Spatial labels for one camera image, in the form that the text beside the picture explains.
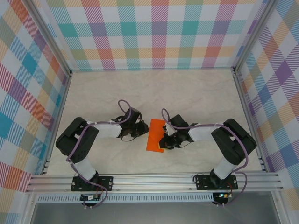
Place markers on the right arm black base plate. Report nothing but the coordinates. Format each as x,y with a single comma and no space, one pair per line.
203,184

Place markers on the aluminium mounting rail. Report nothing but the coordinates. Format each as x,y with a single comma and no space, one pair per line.
151,183

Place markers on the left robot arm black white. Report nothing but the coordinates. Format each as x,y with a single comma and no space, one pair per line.
81,142

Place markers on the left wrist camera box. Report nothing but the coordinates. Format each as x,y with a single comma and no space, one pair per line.
139,119

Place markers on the aluminium table side rail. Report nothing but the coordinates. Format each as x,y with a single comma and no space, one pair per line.
248,116
59,116

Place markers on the orange paper sheet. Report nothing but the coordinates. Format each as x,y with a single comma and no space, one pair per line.
153,140

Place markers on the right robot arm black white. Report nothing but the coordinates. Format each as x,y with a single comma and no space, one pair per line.
233,144

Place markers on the grey metal plate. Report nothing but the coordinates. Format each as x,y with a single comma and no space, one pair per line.
151,213

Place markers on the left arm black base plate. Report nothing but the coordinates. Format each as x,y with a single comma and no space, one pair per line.
77,186

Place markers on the aluminium frame post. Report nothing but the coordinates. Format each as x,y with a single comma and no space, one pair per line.
52,39
252,35

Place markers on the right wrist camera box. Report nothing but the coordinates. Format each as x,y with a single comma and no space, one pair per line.
168,128

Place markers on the aluminium frame leg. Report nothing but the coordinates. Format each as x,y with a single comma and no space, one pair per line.
279,207
28,210

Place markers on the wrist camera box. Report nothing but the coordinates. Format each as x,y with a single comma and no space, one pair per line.
168,128
139,119

